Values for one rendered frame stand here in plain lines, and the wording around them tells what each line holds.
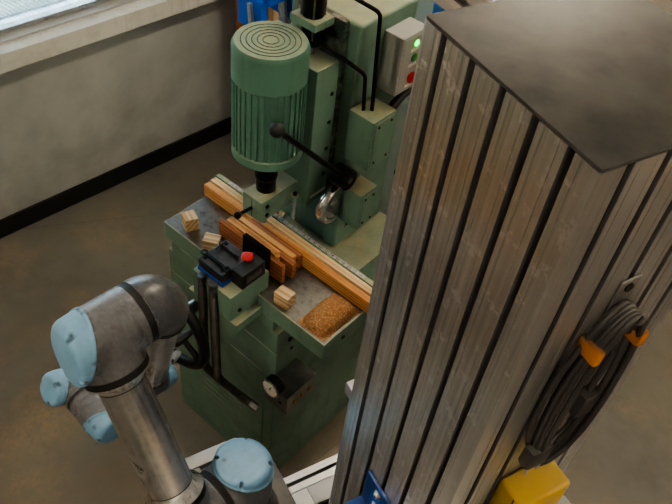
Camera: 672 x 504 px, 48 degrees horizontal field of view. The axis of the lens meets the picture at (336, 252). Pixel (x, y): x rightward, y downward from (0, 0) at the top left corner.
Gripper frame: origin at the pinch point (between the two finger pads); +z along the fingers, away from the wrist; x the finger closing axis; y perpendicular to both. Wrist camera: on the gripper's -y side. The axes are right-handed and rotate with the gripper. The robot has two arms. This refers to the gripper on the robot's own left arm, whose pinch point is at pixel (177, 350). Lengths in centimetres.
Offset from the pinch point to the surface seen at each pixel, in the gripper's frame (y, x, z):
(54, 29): -23, -147, 49
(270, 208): -34.2, -9.8, 24.7
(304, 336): -14.9, 18.8, 20.4
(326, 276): -26.1, 10.7, 31.4
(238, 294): -17.5, 2.6, 10.0
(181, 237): -13.7, -27.2, 17.6
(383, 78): -76, -3, 35
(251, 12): -64, -83, 72
